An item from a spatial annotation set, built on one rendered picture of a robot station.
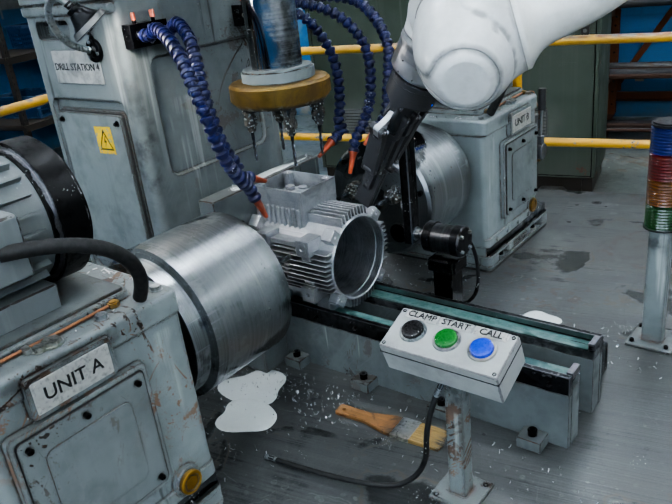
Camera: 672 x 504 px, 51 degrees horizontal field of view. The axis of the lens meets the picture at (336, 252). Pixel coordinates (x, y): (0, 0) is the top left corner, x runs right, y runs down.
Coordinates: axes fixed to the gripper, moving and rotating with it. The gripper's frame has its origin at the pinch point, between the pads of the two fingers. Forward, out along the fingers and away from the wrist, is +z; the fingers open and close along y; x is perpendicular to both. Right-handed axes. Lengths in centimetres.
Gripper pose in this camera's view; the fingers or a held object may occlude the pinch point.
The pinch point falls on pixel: (370, 185)
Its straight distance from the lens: 113.5
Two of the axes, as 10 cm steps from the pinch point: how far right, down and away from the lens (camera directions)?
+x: 7.4, 6.0, -3.1
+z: -3.0, 7.1, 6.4
